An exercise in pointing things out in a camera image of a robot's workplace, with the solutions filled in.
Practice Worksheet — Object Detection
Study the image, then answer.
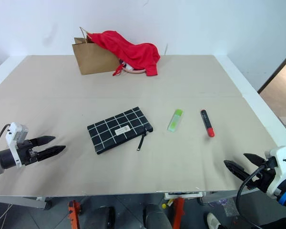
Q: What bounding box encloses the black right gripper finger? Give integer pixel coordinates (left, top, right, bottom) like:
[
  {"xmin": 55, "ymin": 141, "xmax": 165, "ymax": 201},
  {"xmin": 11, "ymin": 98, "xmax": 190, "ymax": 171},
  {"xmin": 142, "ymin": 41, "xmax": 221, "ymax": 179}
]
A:
[
  {"xmin": 223, "ymin": 159, "xmax": 251, "ymax": 185},
  {"xmin": 243, "ymin": 153, "xmax": 267, "ymax": 166}
]

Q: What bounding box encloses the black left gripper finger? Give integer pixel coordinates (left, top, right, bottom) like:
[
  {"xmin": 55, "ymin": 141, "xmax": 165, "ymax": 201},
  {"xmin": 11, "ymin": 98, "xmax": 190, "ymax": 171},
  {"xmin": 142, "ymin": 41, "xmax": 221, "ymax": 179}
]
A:
[
  {"xmin": 35, "ymin": 145, "xmax": 66, "ymax": 162},
  {"xmin": 32, "ymin": 135, "xmax": 56, "ymax": 147}
]

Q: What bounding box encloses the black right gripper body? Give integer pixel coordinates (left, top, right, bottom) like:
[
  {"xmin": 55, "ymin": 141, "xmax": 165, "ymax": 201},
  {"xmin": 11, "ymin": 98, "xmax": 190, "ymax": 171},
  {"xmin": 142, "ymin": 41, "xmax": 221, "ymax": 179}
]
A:
[{"xmin": 247, "ymin": 160, "xmax": 277, "ymax": 194}]

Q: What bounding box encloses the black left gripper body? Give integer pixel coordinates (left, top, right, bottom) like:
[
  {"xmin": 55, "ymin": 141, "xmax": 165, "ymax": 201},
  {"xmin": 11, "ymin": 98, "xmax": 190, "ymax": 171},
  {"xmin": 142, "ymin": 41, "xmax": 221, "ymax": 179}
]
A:
[{"xmin": 17, "ymin": 139, "xmax": 39, "ymax": 167}]

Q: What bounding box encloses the black grid pencil pouch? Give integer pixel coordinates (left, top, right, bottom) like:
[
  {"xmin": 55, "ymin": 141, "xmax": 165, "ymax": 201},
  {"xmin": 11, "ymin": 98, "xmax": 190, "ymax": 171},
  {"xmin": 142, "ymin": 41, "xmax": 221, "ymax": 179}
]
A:
[{"xmin": 87, "ymin": 106, "xmax": 154, "ymax": 155}]

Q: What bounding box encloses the black red-capped marker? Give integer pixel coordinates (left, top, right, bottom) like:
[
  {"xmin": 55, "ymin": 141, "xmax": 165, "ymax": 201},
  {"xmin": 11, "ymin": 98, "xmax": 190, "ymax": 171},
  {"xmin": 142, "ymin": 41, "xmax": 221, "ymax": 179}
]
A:
[{"xmin": 200, "ymin": 109, "xmax": 215, "ymax": 138}]

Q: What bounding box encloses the white shoe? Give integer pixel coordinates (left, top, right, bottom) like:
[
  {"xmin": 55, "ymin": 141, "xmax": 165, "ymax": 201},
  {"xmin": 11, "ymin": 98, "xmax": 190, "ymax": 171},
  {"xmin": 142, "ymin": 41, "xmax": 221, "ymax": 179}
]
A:
[{"xmin": 206, "ymin": 212, "xmax": 222, "ymax": 229}]

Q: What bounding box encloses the orange clamp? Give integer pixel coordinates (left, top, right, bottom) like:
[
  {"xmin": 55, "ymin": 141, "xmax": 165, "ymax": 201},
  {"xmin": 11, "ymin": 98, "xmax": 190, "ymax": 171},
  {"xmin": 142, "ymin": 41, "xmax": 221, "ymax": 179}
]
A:
[
  {"xmin": 172, "ymin": 197, "xmax": 185, "ymax": 229},
  {"xmin": 67, "ymin": 200, "xmax": 82, "ymax": 229}
]

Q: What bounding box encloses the green highlighter pen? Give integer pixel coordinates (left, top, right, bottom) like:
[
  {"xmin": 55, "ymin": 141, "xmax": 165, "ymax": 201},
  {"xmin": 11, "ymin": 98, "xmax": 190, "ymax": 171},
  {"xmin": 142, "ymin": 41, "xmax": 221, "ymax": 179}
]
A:
[{"xmin": 167, "ymin": 109, "xmax": 184, "ymax": 133}]

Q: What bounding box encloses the beige table cover sheet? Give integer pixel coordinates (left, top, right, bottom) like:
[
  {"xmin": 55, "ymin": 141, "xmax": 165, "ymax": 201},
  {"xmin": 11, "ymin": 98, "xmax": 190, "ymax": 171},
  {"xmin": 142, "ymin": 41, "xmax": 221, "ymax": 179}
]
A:
[{"xmin": 0, "ymin": 54, "xmax": 279, "ymax": 197}]

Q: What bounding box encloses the dark rounded shape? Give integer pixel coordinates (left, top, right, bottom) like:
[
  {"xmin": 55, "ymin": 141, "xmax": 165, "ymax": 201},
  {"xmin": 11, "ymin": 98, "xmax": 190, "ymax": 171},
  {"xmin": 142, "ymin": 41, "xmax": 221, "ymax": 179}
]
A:
[{"xmin": 143, "ymin": 203, "xmax": 173, "ymax": 229}]

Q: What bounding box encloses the brown paper bag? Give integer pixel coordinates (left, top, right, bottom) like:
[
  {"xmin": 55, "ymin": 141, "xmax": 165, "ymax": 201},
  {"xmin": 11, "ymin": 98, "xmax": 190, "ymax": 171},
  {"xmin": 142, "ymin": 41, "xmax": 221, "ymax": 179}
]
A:
[{"xmin": 71, "ymin": 26, "xmax": 121, "ymax": 75}]

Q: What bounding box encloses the pink round object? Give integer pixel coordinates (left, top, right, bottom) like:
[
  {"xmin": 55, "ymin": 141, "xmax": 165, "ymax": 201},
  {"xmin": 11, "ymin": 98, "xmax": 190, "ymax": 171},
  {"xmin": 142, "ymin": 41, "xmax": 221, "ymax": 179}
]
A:
[{"xmin": 122, "ymin": 64, "xmax": 148, "ymax": 74}]

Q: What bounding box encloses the red cloth garment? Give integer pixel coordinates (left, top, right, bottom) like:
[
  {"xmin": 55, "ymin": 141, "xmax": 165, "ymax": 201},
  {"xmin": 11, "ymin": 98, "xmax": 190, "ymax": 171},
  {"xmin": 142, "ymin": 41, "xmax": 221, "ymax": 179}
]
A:
[{"xmin": 88, "ymin": 30, "xmax": 161, "ymax": 77}]

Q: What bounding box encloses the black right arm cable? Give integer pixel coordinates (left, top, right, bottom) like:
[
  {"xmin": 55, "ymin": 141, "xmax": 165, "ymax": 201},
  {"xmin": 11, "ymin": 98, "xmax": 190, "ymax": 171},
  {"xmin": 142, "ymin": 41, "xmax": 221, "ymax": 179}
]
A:
[{"xmin": 235, "ymin": 164, "xmax": 267, "ymax": 229}]

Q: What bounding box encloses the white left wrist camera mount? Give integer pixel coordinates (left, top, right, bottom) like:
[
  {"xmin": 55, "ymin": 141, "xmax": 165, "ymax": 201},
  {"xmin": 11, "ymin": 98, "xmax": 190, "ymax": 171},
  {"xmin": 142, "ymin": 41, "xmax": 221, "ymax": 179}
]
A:
[{"xmin": 5, "ymin": 122, "xmax": 29, "ymax": 169}]

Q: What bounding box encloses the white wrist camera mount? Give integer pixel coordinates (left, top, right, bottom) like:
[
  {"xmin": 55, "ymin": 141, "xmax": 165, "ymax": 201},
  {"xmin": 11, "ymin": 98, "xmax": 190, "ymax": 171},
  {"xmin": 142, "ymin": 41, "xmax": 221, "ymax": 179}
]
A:
[
  {"xmin": 5, "ymin": 122, "xmax": 29, "ymax": 169},
  {"xmin": 264, "ymin": 145, "xmax": 286, "ymax": 199}
]

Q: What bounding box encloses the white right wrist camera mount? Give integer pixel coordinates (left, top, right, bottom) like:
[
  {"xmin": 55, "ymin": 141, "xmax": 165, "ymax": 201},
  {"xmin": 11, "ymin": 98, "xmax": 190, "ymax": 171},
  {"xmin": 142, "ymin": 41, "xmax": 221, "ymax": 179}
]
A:
[{"xmin": 264, "ymin": 145, "xmax": 286, "ymax": 199}]

